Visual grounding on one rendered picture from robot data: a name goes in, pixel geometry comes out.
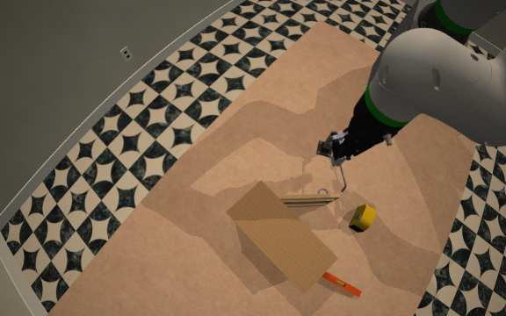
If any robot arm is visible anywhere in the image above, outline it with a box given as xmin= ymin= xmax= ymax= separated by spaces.
xmin=353 ymin=0 xmax=506 ymax=147

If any orange spirit level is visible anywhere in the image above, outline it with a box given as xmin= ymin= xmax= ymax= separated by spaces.
xmin=322 ymin=272 xmax=362 ymax=297

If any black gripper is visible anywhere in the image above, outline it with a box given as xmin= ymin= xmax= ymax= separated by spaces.
xmin=331 ymin=117 xmax=383 ymax=167

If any grey post with hook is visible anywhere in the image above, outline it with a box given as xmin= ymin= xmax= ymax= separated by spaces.
xmin=316 ymin=134 xmax=347 ymax=191

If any yellow tape measure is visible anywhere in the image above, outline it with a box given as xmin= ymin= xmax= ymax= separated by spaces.
xmin=349 ymin=204 xmax=376 ymax=233

